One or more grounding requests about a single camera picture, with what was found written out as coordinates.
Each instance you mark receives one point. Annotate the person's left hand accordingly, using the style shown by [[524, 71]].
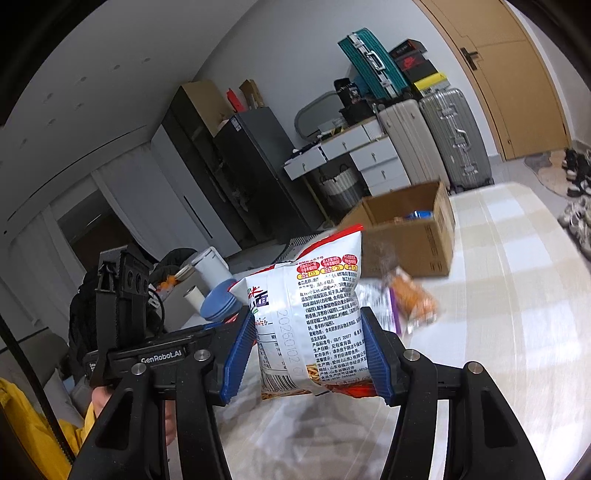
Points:
[[99, 404]]

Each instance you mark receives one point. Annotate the orange fruits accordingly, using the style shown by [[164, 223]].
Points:
[[167, 284]]

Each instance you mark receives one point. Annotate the yellow shoe box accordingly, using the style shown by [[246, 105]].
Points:
[[431, 82]]

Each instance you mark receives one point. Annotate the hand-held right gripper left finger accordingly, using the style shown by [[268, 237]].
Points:
[[238, 360]]

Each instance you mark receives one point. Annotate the silver suitcase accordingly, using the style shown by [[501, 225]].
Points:
[[457, 138]]

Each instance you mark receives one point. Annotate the wooden door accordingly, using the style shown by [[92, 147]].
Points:
[[508, 92]]

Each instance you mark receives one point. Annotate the black refrigerator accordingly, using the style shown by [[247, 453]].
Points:
[[258, 161]]

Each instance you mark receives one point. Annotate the black paper bag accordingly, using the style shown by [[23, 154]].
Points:
[[351, 91]]

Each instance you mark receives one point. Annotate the beige suitcase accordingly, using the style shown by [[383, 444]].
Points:
[[411, 138]]

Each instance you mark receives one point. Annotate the brown cardboard box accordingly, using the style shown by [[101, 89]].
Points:
[[415, 249]]

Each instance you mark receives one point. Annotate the white kettle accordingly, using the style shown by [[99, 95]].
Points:
[[210, 267]]

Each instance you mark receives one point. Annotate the grey oval mirror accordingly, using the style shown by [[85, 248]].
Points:
[[314, 110]]

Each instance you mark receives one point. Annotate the scattered sneakers group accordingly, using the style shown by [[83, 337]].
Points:
[[577, 207]]

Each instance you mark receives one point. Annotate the person's left forearm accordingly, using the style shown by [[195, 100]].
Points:
[[27, 429]]

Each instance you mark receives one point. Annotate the small white cup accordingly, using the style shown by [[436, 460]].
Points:
[[194, 297]]

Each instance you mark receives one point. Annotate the dark cloth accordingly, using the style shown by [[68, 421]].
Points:
[[83, 323]]

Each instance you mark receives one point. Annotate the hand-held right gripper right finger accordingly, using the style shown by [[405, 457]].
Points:
[[376, 360]]

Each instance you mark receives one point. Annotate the white desk with drawers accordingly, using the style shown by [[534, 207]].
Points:
[[383, 161]]

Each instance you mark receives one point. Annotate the tall cardboard box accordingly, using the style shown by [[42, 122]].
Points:
[[251, 93]]

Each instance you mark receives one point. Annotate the plain black shoe box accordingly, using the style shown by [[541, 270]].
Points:
[[422, 71]]

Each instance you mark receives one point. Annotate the stack of blue bowls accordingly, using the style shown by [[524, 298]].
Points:
[[221, 300]]

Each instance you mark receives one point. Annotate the beige round rug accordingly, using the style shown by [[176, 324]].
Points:
[[547, 173]]

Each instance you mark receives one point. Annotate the teal suitcase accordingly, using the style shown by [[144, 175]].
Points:
[[369, 60]]

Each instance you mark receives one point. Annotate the checkered tablecloth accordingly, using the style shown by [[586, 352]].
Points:
[[485, 300]]

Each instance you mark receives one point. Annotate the black shoe box red print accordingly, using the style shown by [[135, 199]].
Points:
[[406, 48]]

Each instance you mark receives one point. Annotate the dark wardrobe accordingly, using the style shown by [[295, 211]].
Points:
[[198, 138]]

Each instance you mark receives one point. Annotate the black clothing pile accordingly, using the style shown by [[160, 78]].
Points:
[[173, 263]]

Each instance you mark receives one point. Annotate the orange cracker packet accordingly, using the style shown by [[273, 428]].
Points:
[[413, 297]]

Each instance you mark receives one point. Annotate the white curtain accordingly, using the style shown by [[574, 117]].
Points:
[[41, 267]]

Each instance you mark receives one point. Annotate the white noodle snack packet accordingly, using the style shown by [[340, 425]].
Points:
[[314, 314]]

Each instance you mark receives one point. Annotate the woven laundry basket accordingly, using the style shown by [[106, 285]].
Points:
[[341, 191]]

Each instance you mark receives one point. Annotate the blue cookie packet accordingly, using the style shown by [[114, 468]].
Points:
[[418, 214]]

